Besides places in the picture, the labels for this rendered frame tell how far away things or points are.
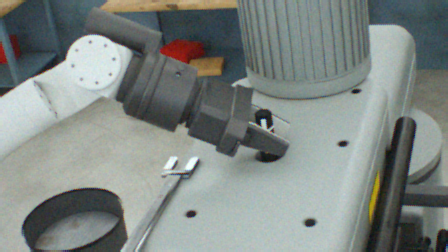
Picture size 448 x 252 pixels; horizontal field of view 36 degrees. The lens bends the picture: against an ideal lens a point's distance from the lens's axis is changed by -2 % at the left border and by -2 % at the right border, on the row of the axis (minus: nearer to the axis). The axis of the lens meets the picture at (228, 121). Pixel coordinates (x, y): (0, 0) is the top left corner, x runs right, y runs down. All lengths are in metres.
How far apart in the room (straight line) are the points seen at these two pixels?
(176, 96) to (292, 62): 0.24
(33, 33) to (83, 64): 5.72
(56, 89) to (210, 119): 0.21
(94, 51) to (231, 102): 0.18
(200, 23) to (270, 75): 4.69
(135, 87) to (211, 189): 0.16
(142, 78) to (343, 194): 0.28
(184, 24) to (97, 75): 4.97
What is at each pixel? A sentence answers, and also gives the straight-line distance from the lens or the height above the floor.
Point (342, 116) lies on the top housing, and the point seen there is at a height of 1.89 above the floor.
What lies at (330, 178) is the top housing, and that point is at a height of 1.89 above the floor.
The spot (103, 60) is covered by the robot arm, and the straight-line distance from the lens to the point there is 0.83.
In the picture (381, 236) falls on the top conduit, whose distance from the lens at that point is 0.90.
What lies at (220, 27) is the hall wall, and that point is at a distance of 5.69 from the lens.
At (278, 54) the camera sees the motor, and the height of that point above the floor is 1.96.
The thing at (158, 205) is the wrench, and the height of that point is 1.90.
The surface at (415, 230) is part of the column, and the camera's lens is 1.43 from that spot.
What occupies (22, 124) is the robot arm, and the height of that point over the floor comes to 2.01.
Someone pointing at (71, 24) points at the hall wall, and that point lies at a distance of 6.29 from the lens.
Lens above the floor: 2.37
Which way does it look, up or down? 28 degrees down
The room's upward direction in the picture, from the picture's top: 10 degrees counter-clockwise
